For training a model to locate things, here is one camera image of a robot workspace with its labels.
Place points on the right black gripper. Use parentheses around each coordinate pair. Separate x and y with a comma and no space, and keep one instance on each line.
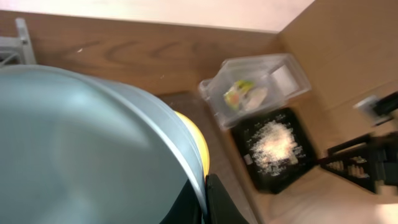
(367,161)

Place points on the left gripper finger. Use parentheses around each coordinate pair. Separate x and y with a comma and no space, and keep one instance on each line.
(221,208)

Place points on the yellow plate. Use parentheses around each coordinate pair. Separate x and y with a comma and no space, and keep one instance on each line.
(199,140)

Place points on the green orange snack wrapper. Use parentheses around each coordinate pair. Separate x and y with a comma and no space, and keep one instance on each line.
(236,93)

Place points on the white tissue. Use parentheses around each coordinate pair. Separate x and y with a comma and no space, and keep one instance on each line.
(254,98)

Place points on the light blue bowl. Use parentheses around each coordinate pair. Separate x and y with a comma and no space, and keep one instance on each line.
(79,149)

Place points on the black waste tray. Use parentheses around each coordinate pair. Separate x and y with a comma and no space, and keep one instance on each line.
(306,158)

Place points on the grey dishwasher rack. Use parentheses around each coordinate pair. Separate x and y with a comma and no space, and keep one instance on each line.
(18,50)

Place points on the brown plastic tray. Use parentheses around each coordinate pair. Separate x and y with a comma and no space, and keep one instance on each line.
(193,107)

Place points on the spilled rice pile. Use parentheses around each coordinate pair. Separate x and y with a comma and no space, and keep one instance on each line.
(273,148)

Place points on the clear plastic bin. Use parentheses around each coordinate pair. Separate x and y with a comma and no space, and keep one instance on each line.
(281,74)

